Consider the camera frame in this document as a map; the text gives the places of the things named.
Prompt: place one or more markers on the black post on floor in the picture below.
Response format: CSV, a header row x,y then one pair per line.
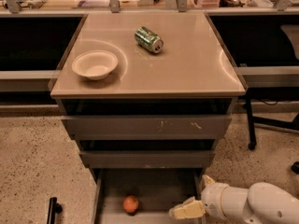
x,y
54,209

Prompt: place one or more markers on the grey drawer cabinet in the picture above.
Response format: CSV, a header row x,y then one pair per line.
x,y
192,75

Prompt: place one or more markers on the black table leg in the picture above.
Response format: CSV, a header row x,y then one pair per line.
x,y
252,137

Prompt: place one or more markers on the grey bottom drawer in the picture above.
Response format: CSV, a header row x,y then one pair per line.
x,y
157,190

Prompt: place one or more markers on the grey drawer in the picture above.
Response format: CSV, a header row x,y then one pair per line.
x,y
157,190
148,127
147,159

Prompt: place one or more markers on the grey middle drawer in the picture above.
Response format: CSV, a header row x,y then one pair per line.
x,y
147,159

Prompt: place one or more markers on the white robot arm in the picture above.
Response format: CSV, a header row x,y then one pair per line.
x,y
260,203

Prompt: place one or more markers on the grey top drawer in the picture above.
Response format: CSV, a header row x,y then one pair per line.
x,y
148,127

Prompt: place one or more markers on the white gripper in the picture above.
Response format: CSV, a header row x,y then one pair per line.
x,y
213,197

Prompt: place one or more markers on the black chair caster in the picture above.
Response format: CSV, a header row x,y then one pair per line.
x,y
295,167

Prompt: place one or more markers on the orange fruit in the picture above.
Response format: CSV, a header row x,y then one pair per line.
x,y
130,204

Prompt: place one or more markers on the green soda can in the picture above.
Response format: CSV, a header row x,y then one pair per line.
x,y
148,40

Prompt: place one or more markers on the white paper bowl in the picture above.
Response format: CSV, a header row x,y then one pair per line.
x,y
95,64

